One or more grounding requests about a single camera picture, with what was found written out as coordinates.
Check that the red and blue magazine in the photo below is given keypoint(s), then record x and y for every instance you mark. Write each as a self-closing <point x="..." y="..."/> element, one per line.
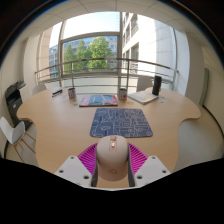
<point x="98" y="100"/>

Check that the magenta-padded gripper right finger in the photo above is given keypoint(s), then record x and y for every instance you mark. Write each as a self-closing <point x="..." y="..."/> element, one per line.
<point x="151" y="169"/>

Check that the white chair with wooden legs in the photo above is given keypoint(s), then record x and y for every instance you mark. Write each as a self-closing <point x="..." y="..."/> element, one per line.
<point x="11" y="131"/>

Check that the white illustrated booklet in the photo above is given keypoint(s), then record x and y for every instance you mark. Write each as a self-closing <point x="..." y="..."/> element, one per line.
<point x="142" y="97"/>

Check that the white chair backrest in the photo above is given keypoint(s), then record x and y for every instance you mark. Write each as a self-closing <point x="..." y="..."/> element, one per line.
<point x="144" y="83"/>
<point x="39" y="89"/>

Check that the metal balcony railing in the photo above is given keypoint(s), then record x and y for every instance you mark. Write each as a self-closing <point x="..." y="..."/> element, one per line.
<point x="106" y="59"/>

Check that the beige computer mouse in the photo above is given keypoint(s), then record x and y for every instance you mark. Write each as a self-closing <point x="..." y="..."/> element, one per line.
<point x="112" y="160"/>

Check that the black cylindrical speaker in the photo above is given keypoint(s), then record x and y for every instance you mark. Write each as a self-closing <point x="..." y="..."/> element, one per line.
<point x="156" y="85"/>

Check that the blue marker pen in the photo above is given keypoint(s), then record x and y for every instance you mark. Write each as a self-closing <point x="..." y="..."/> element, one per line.
<point x="57" y="92"/>

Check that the red and white tin can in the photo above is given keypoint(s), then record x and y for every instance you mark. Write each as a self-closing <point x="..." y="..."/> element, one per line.
<point x="122" y="94"/>

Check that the blue patterned mouse pad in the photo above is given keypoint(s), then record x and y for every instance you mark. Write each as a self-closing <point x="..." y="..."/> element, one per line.
<point x="121" y="121"/>

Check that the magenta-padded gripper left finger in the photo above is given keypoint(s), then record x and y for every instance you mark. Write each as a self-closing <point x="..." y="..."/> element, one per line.
<point x="73" y="170"/>

